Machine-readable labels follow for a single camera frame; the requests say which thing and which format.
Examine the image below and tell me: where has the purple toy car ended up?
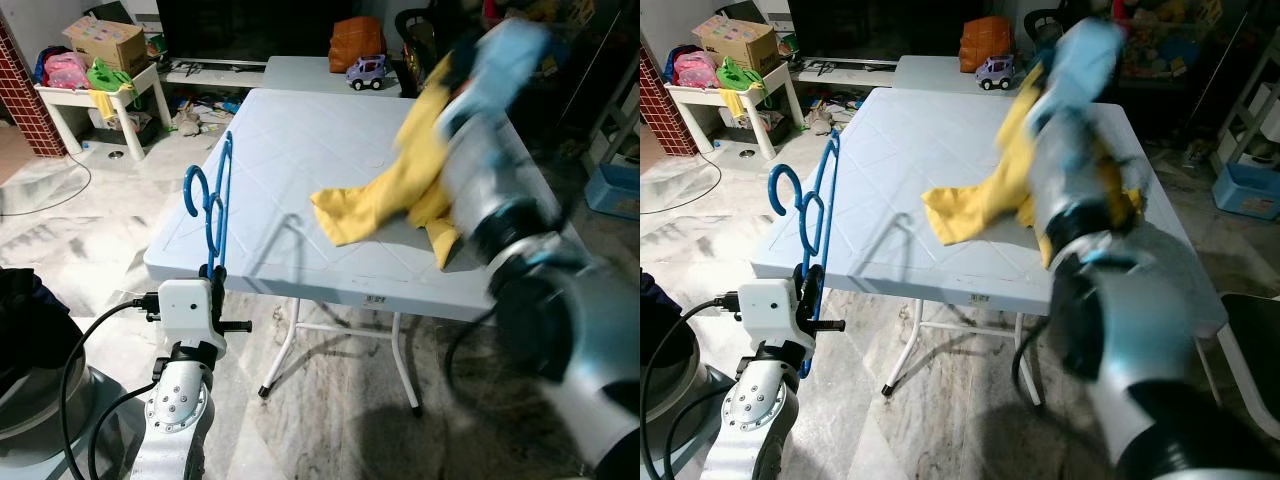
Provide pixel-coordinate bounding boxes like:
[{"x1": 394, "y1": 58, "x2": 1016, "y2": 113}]
[
  {"x1": 975, "y1": 55, "x2": 1023, "y2": 91},
  {"x1": 345, "y1": 55, "x2": 393, "y2": 91}
]

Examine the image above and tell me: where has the pink bag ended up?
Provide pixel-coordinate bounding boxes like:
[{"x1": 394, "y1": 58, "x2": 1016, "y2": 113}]
[
  {"x1": 42, "y1": 52, "x2": 89, "y2": 91},
  {"x1": 672, "y1": 52, "x2": 719, "y2": 91}
]

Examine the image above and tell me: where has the yellow shirt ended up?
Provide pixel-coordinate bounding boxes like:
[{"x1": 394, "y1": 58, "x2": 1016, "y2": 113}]
[
  {"x1": 310, "y1": 55, "x2": 471, "y2": 269},
  {"x1": 920, "y1": 60, "x2": 1146, "y2": 269}
]

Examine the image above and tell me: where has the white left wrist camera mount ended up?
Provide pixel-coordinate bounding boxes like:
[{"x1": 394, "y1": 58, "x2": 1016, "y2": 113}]
[
  {"x1": 740, "y1": 280, "x2": 806, "y2": 351},
  {"x1": 157, "y1": 278, "x2": 223, "y2": 346}
]

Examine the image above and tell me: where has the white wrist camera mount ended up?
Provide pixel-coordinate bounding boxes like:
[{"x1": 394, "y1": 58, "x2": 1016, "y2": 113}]
[
  {"x1": 1045, "y1": 18, "x2": 1126, "y2": 116},
  {"x1": 157, "y1": 278, "x2": 223, "y2": 346},
  {"x1": 455, "y1": 18, "x2": 556, "y2": 116},
  {"x1": 740, "y1": 280, "x2": 806, "y2": 351}
]

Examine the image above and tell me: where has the black floor cable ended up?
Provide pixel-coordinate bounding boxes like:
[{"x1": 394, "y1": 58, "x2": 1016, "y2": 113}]
[
  {"x1": 0, "y1": 150, "x2": 93, "y2": 216},
  {"x1": 640, "y1": 150, "x2": 721, "y2": 216}
]

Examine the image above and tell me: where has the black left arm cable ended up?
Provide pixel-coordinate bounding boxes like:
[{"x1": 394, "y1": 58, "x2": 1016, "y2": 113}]
[
  {"x1": 665, "y1": 385, "x2": 746, "y2": 480},
  {"x1": 88, "y1": 385, "x2": 161, "y2": 480},
  {"x1": 640, "y1": 298, "x2": 746, "y2": 480},
  {"x1": 60, "y1": 298, "x2": 161, "y2": 480}
]

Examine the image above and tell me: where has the blue plastic basket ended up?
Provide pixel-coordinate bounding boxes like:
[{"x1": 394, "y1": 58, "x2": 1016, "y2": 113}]
[
  {"x1": 1212, "y1": 160, "x2": 1280, "y2": 221},
  {"x1": 585, "y1": 160, "x2": 641, "y2": 221}
]

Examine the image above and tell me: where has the white metal shelf rack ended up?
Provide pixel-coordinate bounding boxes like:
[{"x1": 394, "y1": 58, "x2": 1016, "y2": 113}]
[{"x1": 1215, "y1": 60, "x2": 1280, "y2": 171}]

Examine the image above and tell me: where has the white television stand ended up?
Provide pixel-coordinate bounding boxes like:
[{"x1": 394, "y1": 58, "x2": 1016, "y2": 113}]
[
  {"x1": 165, "y1": 58, "x2": 271, "y2": 86},
  {"x1": 795, "y1": 58, "x2": 901, "y2": 86}
]

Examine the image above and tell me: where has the cardboard box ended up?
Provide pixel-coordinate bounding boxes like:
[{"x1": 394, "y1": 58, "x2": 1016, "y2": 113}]
[
  {"x1": 693, "y1": 15, "x2": 779, "y2": 73},
  {"x1": 62, "y1": 15, "x2": 149, "y2": 76}
]

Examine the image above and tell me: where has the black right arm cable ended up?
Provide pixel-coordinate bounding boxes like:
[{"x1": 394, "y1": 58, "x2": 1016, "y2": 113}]
[
  {"x1": 1012, "y1": 320, "x2": 1061, "y2": 406},
  {"x1": 443, "y1": 305, "x2": 501, "y2": 411}
]

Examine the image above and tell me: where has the red brick pillar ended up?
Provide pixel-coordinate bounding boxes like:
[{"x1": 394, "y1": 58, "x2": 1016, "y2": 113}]
[
  {"x1": 640, "y1": 50, "x2": 696, "y2": 159},
  {"x1": 0, "y1": 15, "x2": 66, "y2": 159}
]

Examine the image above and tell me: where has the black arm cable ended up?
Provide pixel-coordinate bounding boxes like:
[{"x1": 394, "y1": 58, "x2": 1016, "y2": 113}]
[
  {"x1": 665, "y1": 385, "x2": 746, "y2": 480},
  {"x1": 640, "y1": 298, "x2": 746, "y2": 480},
  {"x1": 1012, "y1": 320, "x2": 1061, "y2": 406},
  {"x1": 88, "y1": 385, "x2": 161, "y2": 480},
  {"x1": 60, "y1": 298, "x2": 161, "y2": 480},
  {"x1": 443, "y1": 305, "x2": 501, "y2": 411}
]

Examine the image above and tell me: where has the small white table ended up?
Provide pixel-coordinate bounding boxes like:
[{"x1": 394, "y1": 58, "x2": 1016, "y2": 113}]
[
  {"x1": 35, "y1": 62, "x2": 171, "y2": 161},
  {"x1": 665, "y1": 62, "x2": 804, "y2": 161}
]

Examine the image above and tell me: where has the pale grey small table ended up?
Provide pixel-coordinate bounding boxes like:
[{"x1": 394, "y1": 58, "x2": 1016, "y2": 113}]
[
  {"x1": 262, "y1": 55, "x2": 421, "y2": 99},
  {"x1": 893, "y1": 55, "x2": 1051, "y2": 99}
]

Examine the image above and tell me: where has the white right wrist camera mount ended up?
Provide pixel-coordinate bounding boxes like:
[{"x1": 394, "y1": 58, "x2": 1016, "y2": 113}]
[
  {"x1": 455, "y1": 18, "x2": 556, "y2": 116},
  {"x1": 1045, "y1": 18, "x2": 1126, "y2": 116}
]

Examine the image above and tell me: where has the black shirt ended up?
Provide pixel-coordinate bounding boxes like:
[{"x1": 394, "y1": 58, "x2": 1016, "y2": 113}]
[
  {"x1": 640, "y1": 270, "x2": 669, "y2": 336},
  {"x1": 0, "y1": 268, "x2": 86, "y2": 401}
]

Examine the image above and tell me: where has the orange bag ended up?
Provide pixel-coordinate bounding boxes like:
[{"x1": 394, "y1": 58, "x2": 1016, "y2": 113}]
[
  {"x1": 960, "y1": 15, "x2": 1019, "y2": 74},
  {"x1": 328, "y1": 15, "x2": 389, "y2": 74}
]

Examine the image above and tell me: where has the white folding table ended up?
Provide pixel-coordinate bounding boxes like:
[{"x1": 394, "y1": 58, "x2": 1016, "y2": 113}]
[
  {"x1": 143, "y1": 88, "x2": 601, "y2": 416},
  {"x1": 750, "y1": 88, "x2": 1231, "y2": 406}
]

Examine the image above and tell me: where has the black seat folding chair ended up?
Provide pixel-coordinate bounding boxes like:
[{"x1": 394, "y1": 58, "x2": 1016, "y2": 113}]
[{"x1": 1195, "y1": 293, "x2": 1280, "y2": 441}]

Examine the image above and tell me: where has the black television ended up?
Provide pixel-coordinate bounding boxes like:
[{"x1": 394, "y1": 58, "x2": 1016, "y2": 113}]
[
  {"x1": 787, "y1": 0, "x2": 1001, "y2": 59},
  {"x1": 155, "y1": 0, "x2": 366, "y2": 61}
]

